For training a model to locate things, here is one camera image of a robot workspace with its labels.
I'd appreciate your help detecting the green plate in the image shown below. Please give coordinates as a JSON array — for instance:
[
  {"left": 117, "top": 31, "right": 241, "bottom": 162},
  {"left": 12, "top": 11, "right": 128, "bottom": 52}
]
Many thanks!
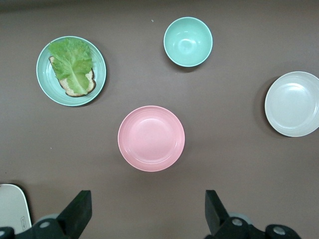
[{"left": 36, "top": 35, "right": 107, "bottom": 107}]

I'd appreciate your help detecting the small green bowl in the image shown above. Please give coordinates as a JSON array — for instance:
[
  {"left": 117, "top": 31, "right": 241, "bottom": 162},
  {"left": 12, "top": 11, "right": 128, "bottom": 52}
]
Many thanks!
[{"left": 163, "top": 16, "right": 213, "bottom": 68}]

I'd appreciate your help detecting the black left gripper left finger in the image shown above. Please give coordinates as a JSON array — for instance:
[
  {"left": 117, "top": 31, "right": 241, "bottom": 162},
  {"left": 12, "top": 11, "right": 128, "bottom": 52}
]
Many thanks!
[{"left": 14, "top": 190, "right": 92, "bottom": 239}]

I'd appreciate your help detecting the pink shallow bowl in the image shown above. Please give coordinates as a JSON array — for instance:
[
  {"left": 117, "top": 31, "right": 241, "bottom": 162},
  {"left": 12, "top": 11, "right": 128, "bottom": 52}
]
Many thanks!
[{"left": 117, "top": 105, "right": 186, "bottom": 172}]

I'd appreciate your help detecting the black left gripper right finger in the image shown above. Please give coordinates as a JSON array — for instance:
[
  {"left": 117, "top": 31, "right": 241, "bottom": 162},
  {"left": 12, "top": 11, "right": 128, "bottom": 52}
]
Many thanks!
[{"left": 204, "top": 190, "right": 302, "bottom": 239}]

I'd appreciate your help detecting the beige shallow bowl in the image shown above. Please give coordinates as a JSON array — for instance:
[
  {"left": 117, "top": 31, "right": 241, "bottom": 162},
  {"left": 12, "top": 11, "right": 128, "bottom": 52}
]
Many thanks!
[{"left": 264, "top": 71, "right": 319, "bottom": 137}]

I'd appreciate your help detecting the toasted bread slice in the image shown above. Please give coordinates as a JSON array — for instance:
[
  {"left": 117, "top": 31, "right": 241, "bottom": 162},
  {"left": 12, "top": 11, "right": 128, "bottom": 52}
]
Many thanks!
[{"left": 48, "top": 56, "right": 97, "bottom": 98}]

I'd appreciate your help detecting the green lettuce leaf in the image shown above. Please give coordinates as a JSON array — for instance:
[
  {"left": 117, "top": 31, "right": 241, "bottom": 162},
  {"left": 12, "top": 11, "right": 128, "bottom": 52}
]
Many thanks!
[{"left": 48, "top": 37, "right": 93, "bottom": 96}]

